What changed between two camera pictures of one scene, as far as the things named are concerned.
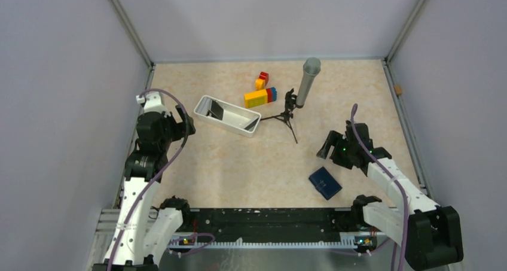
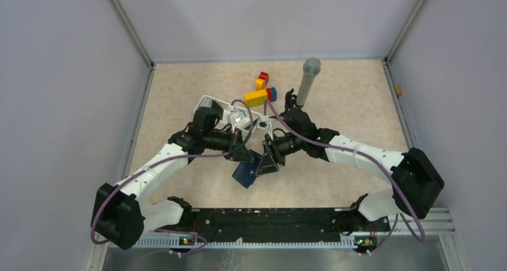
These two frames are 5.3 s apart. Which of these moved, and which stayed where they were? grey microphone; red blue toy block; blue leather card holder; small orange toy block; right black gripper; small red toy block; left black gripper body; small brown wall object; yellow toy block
Moved: blue leather card holder; left black gripper body; right black gripper
Stayed: red blue toy block; small red toy block; small brown wall object; small orange toy block; yellow toy block; grey microphone
